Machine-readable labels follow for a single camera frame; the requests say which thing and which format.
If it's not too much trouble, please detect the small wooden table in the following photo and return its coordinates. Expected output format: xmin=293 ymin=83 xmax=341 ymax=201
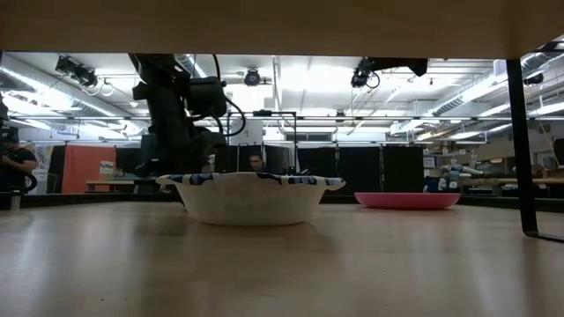
xmin=85 ymin=178 xmax=136 ymax=194

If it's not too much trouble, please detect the black ceiling device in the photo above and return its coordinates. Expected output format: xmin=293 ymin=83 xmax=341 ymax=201
xmin=55 ymin=55 xmax=100 ymax=89

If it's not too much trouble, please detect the black partition wall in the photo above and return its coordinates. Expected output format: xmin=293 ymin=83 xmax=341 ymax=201
xmin=297 ymin=144 xmax=425 ymax=195

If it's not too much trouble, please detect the white sign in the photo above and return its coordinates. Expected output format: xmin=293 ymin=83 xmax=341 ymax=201
xmin=229 ymin=118 xmax=264 ymax=146

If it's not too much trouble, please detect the colourful poster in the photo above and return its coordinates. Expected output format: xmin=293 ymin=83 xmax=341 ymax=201
xmin=26 ymin=144 xmax=54 ymax=195

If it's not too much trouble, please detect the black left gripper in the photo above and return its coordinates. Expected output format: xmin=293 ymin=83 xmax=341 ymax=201
xmin=139 ymin=129 xmax=228 ymax=175

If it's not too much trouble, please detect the black ceiling cable reel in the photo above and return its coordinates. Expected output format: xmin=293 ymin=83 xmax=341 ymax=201
xmin=350 ymin=56 xmax=381 ymax=89

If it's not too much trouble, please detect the long wooden bench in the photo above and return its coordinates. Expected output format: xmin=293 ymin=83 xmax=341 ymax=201
xmin=457 ymin=175 xmax=564 ymax=187

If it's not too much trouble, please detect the black metal stand frame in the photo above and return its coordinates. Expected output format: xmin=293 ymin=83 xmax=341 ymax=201
xmin=226 ymin=109 xmax=300 ymax=195

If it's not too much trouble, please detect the black aluminium table frame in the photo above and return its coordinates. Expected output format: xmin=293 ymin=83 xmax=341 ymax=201
xmin=0 ymin=192 xmax=564 ymax=211

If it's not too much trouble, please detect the wooden shelf with black legs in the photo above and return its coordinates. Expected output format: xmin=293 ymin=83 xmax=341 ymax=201
xmin=0 ymin=0 xmax=564 ymax=243

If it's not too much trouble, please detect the person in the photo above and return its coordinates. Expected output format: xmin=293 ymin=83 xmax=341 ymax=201
xmin=246 ymin=151 xmax=267 ymax=173
xmin=0 ymin=131 xmax=40 ymax=195

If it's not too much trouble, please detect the blue patterned paper bowl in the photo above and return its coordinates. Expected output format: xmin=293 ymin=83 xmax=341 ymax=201
xmin=156 ymin=171 xmax=347 ymax=227

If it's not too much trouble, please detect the orange partition panel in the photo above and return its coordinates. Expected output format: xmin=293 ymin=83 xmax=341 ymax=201
xmin=61 ymin=144 xmax=118 ymax=195

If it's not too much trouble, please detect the round black ceiling fixture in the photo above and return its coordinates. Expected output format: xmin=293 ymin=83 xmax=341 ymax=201
xmin=243 ymin=67 xmax=263 ymax=87

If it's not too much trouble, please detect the pink plastic plate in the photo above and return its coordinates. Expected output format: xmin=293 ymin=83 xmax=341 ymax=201
xmin=354 ymin=191 xmax=462 ymax=210

